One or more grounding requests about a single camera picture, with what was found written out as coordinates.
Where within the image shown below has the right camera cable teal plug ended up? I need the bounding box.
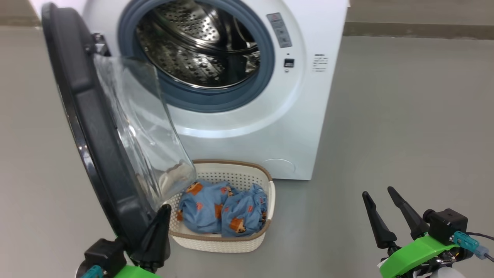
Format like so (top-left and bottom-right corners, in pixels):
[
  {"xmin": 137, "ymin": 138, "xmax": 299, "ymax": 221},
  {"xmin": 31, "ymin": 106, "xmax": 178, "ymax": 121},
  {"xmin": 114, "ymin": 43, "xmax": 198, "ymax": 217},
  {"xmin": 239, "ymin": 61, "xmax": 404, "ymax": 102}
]
[{"xmin": 453, "ymin": 231, "xmax": 494, "ymax": 263}]

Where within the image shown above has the white perforated laundry basket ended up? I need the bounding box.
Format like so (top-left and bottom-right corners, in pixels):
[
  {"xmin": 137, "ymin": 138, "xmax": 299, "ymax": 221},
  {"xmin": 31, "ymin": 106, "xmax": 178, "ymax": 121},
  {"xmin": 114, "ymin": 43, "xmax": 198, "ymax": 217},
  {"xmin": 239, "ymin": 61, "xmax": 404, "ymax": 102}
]
[{"xmin": 164, "ymin": 159, "xmax": 276, "ymax": 253}]

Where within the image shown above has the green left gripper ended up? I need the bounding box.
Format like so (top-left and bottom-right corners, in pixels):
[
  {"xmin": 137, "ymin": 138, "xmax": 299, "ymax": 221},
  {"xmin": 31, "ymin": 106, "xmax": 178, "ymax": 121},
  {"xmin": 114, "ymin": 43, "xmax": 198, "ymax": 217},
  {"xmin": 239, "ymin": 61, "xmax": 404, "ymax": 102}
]
[{"xmin": 112, "ymin": 204, "xmax": 172, "ymax": 278}]

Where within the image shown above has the black round glass washer door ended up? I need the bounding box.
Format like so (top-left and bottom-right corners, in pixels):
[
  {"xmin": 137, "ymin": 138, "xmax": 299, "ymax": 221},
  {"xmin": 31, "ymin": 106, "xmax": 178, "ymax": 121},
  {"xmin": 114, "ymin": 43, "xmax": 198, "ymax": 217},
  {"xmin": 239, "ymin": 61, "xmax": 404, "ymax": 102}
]
[{"xmin": 41, "ymin": 2, "xmax": 197, "ymax": 259}]

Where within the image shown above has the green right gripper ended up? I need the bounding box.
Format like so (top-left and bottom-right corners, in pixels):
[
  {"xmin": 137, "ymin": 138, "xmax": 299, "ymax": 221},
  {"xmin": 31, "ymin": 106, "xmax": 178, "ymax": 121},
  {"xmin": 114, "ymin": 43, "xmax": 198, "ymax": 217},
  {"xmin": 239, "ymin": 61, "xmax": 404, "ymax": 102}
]
[{"xmin": 362, "ymin": 186, "xmax": 464, "ymax": 278}]

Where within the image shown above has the white front-load washing machine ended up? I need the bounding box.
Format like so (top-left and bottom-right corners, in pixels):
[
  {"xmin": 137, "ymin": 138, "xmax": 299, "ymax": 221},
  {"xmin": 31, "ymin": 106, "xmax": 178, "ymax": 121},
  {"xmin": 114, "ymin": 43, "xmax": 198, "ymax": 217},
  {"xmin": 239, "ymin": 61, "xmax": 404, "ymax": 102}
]
[{"xmin": 29, "ymin": 0, "xmax": 350, "ymax": 181}]

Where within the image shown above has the small black text label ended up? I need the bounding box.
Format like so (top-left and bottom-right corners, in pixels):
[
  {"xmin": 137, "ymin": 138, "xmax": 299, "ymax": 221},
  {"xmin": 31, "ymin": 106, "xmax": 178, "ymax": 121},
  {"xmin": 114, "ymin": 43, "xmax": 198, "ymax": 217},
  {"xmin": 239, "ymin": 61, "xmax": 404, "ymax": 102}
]
[{"xmin": 313, "ymin": 54, "xmax": 328, "ymax": 73}]

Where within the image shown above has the round white filter cover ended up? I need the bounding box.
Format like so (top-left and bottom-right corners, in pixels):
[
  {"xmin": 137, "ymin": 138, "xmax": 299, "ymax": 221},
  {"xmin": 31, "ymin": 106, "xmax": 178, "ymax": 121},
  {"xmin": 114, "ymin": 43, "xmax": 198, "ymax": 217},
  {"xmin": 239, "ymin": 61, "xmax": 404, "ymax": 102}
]
[{"xmin": 262, "ymin": 158, "xmax": 296, "ymax": 176}]

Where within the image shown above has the stainless steel washing machine drum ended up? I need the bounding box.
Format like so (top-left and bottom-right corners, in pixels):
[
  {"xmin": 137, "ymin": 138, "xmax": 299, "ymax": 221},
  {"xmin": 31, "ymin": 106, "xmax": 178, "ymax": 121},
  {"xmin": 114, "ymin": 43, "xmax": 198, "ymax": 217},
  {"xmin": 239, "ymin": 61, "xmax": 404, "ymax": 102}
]
[{"xmin": 136, "ymin": 0, "xmax": 261, "ymax": 89}]

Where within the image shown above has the blue cartoon print garment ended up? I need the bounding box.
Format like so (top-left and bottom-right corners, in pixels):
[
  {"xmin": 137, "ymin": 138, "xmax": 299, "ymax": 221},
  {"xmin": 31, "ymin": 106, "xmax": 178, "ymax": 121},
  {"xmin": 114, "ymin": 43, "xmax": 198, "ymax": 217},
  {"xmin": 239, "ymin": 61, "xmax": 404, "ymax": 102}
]
[
  {"xmin": 221, "ymin": 183, "xmax": 269, "ymax": 237},
  {"xmin": 178, "ymin": 180, "xmax": 238, "ymax": 234}
]

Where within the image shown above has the grey warning sticker strip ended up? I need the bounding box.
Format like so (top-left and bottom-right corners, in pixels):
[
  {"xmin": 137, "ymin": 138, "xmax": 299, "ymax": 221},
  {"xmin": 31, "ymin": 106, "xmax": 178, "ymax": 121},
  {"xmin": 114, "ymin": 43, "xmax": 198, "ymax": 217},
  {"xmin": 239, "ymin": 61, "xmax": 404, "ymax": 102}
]
[{"xmin": 266, "ymin": 12, "xmax": 293, "ymax": 49}]

